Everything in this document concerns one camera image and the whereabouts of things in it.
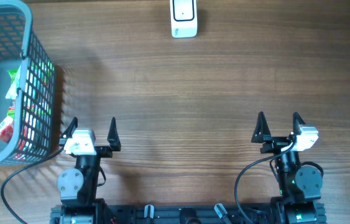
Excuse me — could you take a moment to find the black right camera cable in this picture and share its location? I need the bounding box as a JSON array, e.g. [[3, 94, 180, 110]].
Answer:
[[234, 140, 297, 224]]

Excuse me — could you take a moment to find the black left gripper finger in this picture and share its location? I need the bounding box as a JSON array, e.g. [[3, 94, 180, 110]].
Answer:
[[107, 117, 121, 151], [58, 117, 78, 145]]

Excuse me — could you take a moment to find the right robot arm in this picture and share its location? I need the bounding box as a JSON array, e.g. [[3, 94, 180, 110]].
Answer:
[[251, 111, 324, 223]]

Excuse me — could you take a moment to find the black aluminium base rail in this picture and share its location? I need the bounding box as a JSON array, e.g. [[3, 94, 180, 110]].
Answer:
[[50, 203, 327, 224]]

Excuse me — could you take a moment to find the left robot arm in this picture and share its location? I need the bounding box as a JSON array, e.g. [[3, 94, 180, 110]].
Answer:
[[50, 118, 121, 224]]

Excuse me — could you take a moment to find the green snack bag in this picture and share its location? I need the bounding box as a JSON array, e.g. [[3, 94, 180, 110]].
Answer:
[[5, 62, 54, 103]]

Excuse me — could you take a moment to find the small red candy pack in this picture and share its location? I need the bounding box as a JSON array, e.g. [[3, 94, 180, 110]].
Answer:
[[0, 116, 14, 143]]

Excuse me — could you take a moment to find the black left camera cable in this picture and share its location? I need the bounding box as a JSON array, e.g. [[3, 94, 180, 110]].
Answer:
[[0, 146, 65, 224]]

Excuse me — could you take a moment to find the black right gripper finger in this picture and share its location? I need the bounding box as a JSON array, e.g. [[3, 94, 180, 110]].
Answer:
[[293, 112, 305, 134], [251, 111, 271, 143]]

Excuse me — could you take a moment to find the grey plastic shopping basket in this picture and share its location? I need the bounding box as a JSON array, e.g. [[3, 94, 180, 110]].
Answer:
[[0, 1, 56, 166]]

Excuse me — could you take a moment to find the white barcode scanner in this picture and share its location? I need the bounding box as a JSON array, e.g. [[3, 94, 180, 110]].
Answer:
[[170, 0, 198, 39]]

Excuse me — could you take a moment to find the black camera cable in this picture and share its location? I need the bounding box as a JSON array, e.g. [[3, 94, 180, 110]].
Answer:
[[234, 140, 297, 224], [0, 146, 65, 224]]

